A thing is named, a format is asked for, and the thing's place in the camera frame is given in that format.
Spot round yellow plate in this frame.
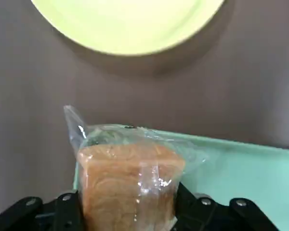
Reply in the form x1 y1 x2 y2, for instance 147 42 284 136
30 0 226 56

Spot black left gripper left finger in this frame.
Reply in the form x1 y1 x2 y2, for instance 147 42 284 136
0 190 84 231

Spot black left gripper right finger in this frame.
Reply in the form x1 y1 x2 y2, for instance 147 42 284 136
174 181 280 231

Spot clear-wrapped bread pack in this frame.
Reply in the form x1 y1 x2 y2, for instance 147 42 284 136
64 105 208 231

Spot green plastic tray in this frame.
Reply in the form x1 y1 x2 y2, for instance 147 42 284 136
73 128 289 231

